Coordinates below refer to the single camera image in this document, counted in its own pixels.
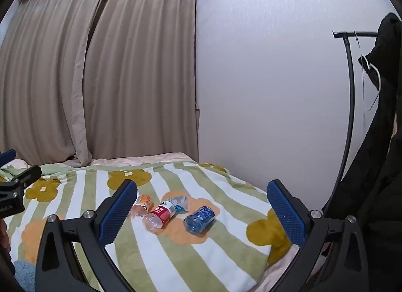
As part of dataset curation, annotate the red label plastic bottle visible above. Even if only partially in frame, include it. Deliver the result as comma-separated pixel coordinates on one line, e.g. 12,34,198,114
142,200,177,233

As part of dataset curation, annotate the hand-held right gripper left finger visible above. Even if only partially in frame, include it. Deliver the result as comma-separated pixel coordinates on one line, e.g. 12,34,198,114
34,179,139,292

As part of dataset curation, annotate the green striped flower blanket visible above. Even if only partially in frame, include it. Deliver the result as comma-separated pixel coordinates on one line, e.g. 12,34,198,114
0,162,303,292

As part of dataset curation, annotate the person's left hand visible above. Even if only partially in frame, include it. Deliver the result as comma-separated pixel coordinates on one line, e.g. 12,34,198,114
0,218,13,254

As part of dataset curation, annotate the clear bottle blue cap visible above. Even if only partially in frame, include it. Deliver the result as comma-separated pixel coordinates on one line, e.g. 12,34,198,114
166,195,189,213

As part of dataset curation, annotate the black coat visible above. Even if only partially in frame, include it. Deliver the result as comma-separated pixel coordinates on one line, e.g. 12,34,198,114
323,13,402,292

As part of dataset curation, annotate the beige curtain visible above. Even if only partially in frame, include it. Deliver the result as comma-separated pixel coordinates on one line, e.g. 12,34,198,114
0,0,113,162
73,0,200,167

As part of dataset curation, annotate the black clothes rack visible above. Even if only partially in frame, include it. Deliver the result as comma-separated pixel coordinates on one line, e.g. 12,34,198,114
321,30,379,214

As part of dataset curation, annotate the orange label small bottle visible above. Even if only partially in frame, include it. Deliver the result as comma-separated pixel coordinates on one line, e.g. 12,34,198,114
127,194,155,219

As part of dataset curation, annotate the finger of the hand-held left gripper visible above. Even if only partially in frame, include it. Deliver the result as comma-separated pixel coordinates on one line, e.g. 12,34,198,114
0,149,16,167
0,165,42,197

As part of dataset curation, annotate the white wire hanger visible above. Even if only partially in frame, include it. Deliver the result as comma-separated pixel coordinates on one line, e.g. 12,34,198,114
358,53,382,111

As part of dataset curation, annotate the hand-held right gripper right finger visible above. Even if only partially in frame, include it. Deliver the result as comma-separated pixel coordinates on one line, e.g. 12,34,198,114
256,180,370,292

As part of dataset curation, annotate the blue plastic bottle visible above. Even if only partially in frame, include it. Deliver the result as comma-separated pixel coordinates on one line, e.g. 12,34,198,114
183,205,217,237

